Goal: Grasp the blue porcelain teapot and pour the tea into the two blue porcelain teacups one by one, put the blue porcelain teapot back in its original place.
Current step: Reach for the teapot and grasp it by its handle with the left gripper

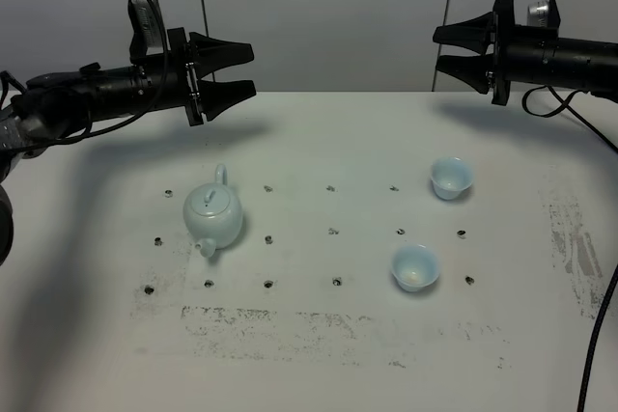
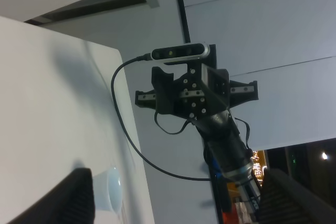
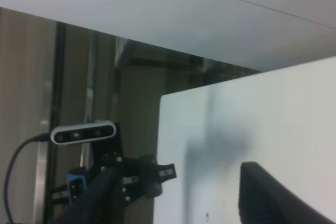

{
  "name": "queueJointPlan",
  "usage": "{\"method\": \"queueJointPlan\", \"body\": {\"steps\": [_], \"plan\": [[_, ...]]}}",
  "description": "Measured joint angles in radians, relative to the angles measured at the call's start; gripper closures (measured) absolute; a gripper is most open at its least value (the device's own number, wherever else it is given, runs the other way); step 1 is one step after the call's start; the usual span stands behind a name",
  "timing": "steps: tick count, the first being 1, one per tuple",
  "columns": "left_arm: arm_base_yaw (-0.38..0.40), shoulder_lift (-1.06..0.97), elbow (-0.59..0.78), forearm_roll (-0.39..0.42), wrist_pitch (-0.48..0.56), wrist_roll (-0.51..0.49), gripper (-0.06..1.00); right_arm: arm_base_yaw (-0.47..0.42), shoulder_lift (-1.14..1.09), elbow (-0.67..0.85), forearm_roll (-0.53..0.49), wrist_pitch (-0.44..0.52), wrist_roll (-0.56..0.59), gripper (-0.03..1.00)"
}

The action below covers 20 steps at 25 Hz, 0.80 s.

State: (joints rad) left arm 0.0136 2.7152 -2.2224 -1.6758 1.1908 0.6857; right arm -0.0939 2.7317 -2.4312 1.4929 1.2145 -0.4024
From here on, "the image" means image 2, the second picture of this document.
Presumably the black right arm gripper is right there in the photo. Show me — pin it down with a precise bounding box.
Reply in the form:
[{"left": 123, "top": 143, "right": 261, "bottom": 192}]
[{"left": 135, "top": 44, "right": 258, "bottom": 121}]

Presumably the pale blue porcelain teacup far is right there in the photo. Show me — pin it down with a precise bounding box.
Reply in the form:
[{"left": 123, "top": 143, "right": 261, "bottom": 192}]
[{"left": 92, "top": 167, "right": 123, "bottom": 214}]

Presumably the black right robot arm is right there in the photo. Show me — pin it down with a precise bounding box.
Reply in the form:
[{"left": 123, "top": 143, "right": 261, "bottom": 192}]
[{"left": 135, "top": 43, "right": 335, "bottom": 223}]

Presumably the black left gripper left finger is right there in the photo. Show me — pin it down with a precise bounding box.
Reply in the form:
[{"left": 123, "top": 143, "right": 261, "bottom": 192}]
[{"left": 10, "top": 168, "right": 95, "bottom": 223}]

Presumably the black right camera cable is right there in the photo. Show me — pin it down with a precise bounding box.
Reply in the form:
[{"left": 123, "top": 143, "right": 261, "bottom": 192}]
[{"left": 111, "top": 54, "right": 212, "bottom": 182}]

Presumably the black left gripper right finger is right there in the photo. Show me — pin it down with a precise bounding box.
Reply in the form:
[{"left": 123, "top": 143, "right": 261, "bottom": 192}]
[{"left": 258, "top": 169, "right": 335, "bottom": 223}]

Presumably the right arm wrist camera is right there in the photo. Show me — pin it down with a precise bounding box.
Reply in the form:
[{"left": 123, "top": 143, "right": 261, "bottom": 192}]
[{"left": 151, "top": 43, "right": 211, "bottom": 63}]

